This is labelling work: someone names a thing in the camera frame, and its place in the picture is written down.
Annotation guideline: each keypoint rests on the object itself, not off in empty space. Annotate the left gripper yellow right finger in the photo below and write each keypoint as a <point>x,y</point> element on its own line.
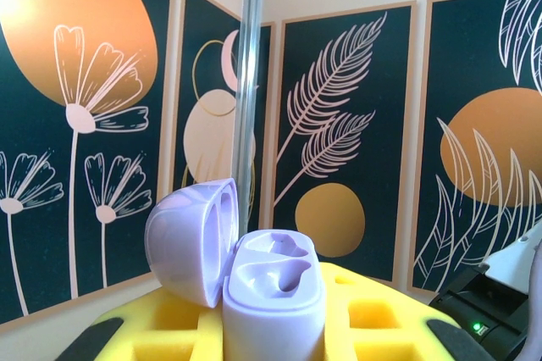
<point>372,335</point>

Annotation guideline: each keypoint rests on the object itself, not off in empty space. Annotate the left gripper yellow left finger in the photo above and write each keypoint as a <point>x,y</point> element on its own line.
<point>169,335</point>

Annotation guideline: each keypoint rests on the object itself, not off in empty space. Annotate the purple earbud charging case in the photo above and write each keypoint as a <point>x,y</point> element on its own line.
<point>271,318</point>

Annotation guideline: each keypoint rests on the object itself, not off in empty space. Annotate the orange circle grass wall panel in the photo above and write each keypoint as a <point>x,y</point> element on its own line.
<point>487,145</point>

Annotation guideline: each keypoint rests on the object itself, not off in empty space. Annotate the feather gold circle wall panel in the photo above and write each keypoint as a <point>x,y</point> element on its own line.
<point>339,166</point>

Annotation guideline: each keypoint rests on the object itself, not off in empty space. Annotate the peach circle moon wall panel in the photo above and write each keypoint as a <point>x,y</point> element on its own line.
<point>203,81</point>

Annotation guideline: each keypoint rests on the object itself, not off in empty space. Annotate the aluminium corner post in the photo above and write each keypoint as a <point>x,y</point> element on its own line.
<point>250,60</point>

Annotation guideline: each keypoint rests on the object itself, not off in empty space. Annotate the orange circle flowers wall panel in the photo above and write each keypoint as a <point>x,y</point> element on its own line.
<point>63,39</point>

